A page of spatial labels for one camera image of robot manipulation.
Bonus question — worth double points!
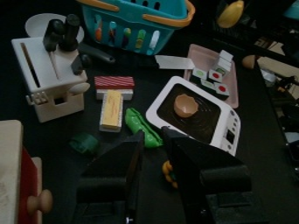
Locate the green-centre sushi roll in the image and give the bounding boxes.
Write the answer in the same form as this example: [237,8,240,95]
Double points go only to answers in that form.
[190,66,209,86]
[200,79,216,92]

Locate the white wooden knife block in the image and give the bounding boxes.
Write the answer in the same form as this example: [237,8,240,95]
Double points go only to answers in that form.
[10,36,90,123]

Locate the teal basket with orange handles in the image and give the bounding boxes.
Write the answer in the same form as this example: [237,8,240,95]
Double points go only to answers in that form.
[74,0,196,56]

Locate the black-handled toy knife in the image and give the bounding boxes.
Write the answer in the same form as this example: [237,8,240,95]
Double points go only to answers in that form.
[57,13,81,53]
[41,18,65,53]
[78,42,117,65]
[69,53,93,76]

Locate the dark green toy piece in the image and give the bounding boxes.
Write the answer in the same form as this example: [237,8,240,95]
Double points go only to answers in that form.
[69,132,98,155]

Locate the brown toy egg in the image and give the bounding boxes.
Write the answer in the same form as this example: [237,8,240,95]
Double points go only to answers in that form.
[240,54,260,70]

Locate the brown eggshell half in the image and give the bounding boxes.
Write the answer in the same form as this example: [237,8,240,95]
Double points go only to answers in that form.
[172,93,200,119]

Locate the pink tray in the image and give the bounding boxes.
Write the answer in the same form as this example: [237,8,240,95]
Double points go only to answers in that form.
[181,43,238,109]

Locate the white sushi roll stack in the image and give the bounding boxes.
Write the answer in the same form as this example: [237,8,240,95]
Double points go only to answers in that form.
[214,49,234,76]

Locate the red striped toy sushi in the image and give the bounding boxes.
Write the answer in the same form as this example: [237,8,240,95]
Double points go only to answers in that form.
[93,75,136,101]

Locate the white toy induction stove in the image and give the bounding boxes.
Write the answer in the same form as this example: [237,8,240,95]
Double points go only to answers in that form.
[144,75,241,158]

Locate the wooden toy cabinet with knob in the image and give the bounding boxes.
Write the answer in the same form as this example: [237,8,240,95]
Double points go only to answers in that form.
[0,119,53,224]

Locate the green toy pea pod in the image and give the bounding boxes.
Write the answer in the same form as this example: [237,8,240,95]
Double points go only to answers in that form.
[124,107,164,149]

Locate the yellow orange toy piece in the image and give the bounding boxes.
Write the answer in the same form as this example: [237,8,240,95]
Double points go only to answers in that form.
[161,159,180,189]

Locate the red-centre sushi roll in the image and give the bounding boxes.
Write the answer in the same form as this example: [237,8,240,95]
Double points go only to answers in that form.
[206,68,224,84]
[212,82,230,102]

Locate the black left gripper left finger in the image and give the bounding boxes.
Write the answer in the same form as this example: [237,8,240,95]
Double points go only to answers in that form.
[73,129,145,224]

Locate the teal object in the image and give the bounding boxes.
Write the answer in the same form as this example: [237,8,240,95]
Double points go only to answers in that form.
[282,0,299,20]

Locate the yellow toy banana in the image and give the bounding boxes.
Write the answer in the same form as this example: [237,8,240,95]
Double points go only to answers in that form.
[216,0,246,29]

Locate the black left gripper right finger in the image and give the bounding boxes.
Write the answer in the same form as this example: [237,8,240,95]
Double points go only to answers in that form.
[160,125,269,224]

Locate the white paper label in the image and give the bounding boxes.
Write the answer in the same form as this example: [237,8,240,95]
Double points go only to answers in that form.
[153,54,196,71]

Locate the white round plate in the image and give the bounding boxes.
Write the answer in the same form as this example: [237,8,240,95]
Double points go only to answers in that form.
[23,12,85,44]

